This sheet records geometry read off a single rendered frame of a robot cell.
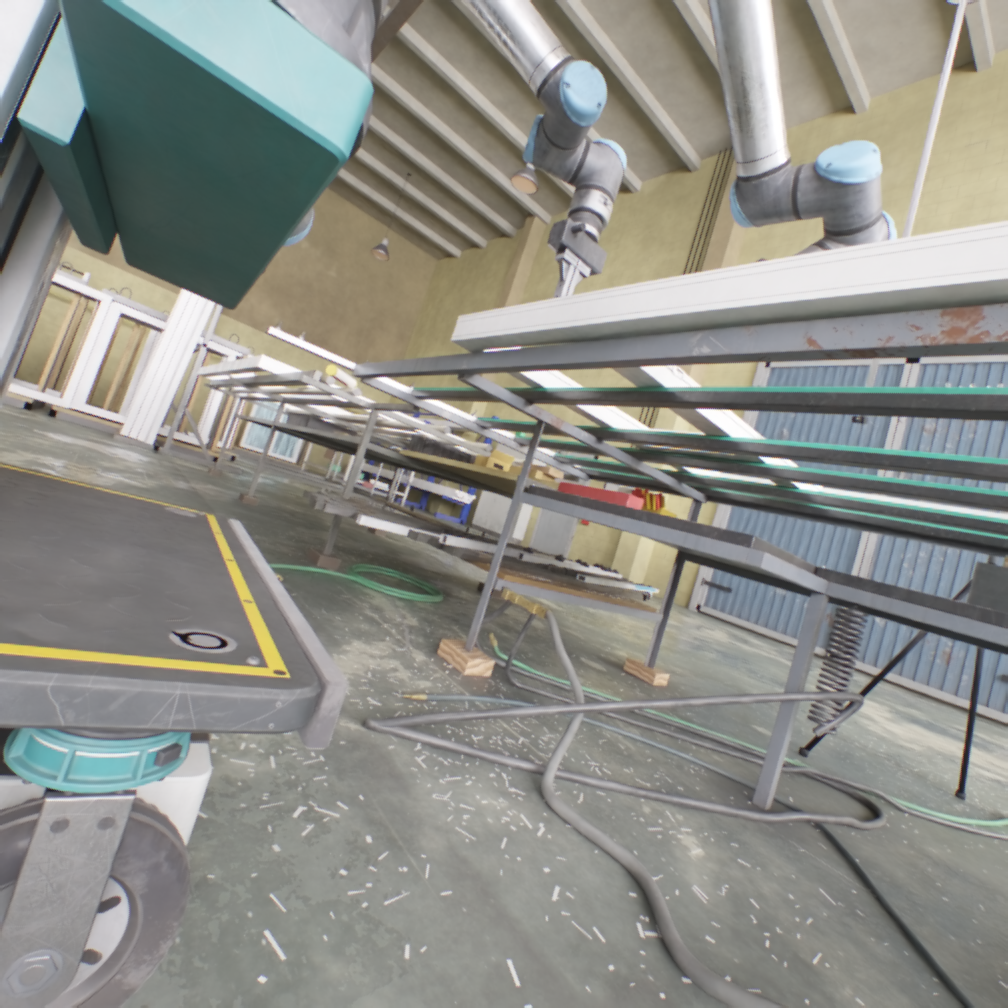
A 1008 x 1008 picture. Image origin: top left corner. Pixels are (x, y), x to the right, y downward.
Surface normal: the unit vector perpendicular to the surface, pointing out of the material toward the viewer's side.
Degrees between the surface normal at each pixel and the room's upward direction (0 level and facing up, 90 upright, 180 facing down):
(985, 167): 90
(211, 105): 180
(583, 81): 92
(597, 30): 90
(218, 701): 90
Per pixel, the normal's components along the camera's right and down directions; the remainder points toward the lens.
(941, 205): -0.72, -0.28
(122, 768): 0.74, 0.18
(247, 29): 0.57, 0.12
